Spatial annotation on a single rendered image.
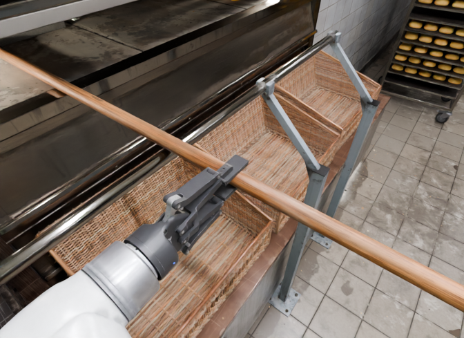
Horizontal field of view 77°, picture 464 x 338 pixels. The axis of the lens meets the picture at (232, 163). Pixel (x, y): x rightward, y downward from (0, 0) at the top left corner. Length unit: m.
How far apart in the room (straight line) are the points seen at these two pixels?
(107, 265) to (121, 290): 0.03
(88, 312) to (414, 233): 2.01
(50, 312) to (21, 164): 0.59
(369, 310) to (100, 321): 1.56
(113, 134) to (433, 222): 1.99
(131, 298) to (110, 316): 0.03
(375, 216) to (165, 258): 1.86
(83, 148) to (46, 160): 0.10
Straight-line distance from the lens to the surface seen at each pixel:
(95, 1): 0.71
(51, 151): 0.94
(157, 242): 0.41
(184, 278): 1.09
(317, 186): 0.94
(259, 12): 1.44
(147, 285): 0.40
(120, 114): 0.69
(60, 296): 0.39
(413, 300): 1.94
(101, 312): 0.39
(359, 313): 1.78
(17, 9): 0.65
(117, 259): 0.40
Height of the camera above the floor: 1.57
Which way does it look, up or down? 44 degrees down
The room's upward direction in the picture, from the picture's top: straight up
